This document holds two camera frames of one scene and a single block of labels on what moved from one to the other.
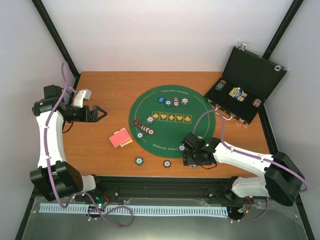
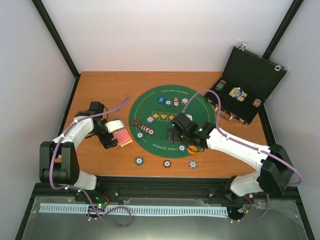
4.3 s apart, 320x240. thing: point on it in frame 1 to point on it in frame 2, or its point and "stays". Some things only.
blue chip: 168,103 stays
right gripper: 188,160 to 176,140
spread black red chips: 147,130 stays
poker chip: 139,161 stays
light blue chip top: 184,101 stays
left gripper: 86,118 to 104,141
